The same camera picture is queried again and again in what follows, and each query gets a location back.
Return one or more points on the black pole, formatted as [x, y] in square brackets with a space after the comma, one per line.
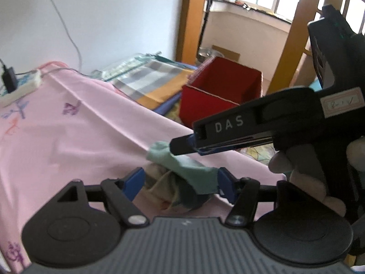
[206, 14]

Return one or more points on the metal pot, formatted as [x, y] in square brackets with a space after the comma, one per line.
[208, 53]

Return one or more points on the pink printed tablecloth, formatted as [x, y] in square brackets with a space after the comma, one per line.
[85, 125]

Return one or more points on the white power strip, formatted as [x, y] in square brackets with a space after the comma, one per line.
[25, 87]

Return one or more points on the wooden door frame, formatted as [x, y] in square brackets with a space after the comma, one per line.
[189, 20]

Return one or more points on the teal sock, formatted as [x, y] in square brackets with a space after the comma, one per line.
[185, 168]

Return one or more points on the wooden lattice door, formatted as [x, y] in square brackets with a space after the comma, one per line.
[293, 48]

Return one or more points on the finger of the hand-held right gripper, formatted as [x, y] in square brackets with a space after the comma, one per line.
[181, 145]

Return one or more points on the person's right hand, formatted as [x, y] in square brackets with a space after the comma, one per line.
[302, 174]

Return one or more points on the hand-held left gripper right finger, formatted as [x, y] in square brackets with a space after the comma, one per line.
[226, 184]

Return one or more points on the black charger plug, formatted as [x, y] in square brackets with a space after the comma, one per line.
[10, 80]

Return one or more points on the dark blue cloth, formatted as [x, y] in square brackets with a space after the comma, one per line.
[188, 198]

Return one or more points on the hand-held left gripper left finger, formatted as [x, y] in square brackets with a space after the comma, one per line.
[134, 181]

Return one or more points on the red box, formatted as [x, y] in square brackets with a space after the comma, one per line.
[205, 102]

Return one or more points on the grey plaid cloth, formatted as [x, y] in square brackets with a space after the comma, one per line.
[148, 77]

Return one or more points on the floral bedsheet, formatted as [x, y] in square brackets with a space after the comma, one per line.
[259, 152]

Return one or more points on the orange cloth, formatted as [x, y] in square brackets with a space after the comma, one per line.
[168, 88]

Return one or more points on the beige cloth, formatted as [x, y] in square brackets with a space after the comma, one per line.
[162, 188]

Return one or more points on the clear plastic bag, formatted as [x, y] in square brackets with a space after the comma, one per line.
[122, 68]

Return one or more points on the cardboard piece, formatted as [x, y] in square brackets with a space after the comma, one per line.
[228, 52]

